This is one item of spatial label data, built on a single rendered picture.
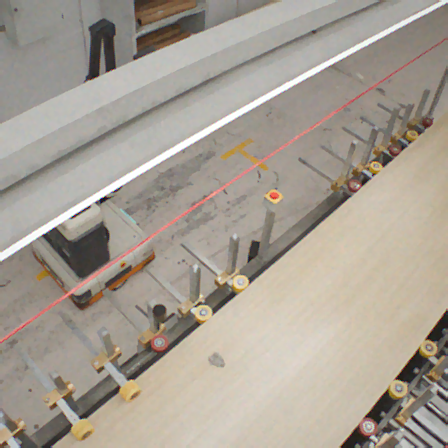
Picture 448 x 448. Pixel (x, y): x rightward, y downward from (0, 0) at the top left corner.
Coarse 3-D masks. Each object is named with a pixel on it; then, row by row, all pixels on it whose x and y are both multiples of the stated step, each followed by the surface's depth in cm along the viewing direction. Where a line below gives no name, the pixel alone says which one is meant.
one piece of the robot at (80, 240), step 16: (96, 208) 273; (64, 224) 264; (80, 224) 268; (96, 224) 279; (48, 240) 311; (64, 240) 277; (80, 240) 276; (96, 240) 288; (64, 256) 299; (80, 256) 285; (96, 256) 297; (80, 272) 295
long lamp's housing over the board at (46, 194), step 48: (384, 0) 120; (432, 0) 131; (288, 48) 98; (336, 48) 106; (192, 96) 85; (240, 96) 90; (96, 144) 75; (144, 144) 79; (0, 192) 67; (48, 192) 69; (96, 192) 75; (0, 240) 66
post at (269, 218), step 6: (270, 216) 239; (264, 222) 246; (270, 222) 243; (264, 228) 249; (270, 228) 248; (264, 234) 251; (270, 234) 253; (264, 240) 254; (264, 246) 258; (264, 252) 262; (258, 258) 268; (264, 258) 268
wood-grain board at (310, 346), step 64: (384, 192) 283; (320, 256) 250; (384, 256) 252; (256, 320) 223; (320, 320) 225; (384, 320) 227; (192, 384) 201; (256, 384) 203; (320, 384) 204; (384, 384) 205
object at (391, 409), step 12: (444, 324) 308; (444, 336) 229; (420, 360) 282; (408, 372) 292; (420, 372) 216; (420, 384) 225; (444, 384) 225; (408, 396) 221; (384, 408) 253; (396, 408) 204; (420, 408) 217; (444, 408) 217; (384, 420) 201; (408, 420) 213; (432, 420) 213; (444, 420) 224; (420, 432) 209; (444, 432) 209; (360, 444) 206; (372, 444) 205; (408, 444) 205; (432, 444) 206
